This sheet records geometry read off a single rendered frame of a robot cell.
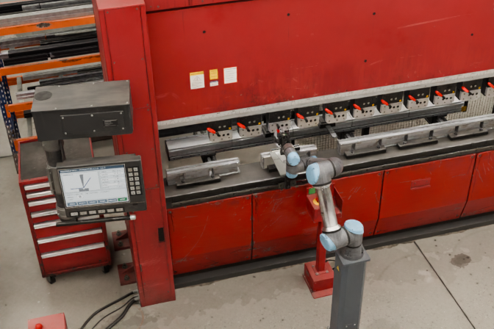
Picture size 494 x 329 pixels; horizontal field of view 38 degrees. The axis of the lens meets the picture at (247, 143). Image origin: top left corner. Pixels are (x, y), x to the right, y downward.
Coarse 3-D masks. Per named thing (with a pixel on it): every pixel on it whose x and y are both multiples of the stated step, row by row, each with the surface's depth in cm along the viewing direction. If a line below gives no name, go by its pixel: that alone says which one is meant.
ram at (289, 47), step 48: (240, 0) 426; (288, 0) 432; (336, 0) 440; (384, 0) 449; (432, 0) 458; (480, 0) 468; (192, 48) 433; (240, 48) 442; (288, 48) 451; (336, 48) 460; (384, 48) 470; (432, 48) 480; (480, 48) 490; (192, 96) 452; (240, 96) 462; (288, 96) 471
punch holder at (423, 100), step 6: (408, 90) 497; (414, 90) 496; (420, 90) 497; (426, 90) 499; (414, 96) 498; (420, 96) 500; (408, 102) 500; (414, 102) 501; (420, 102) 504; (426, 102) 504; (408, 108) 503; (414, 108) 504; (420, 108) 506
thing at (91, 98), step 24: (48, 96) 378; (72, 96) 378; (96, 96) 378; (120, 96) 378; (48, 120) 372; (72, 120) 374; (96, 120) 375; (120, 120) 377; (48, 144) 391; (48, 168) 401
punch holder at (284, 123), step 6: (270, 114) 475; (276, 114) 476; (282, 114) 478; (288, 114) 479; (270, 120) 478; (276, 120) 480; (282, 120) 481; (288, 120) 482; (270, 126) 480; (276, 126) 482; (282, 126) 483; (288, 126) 484
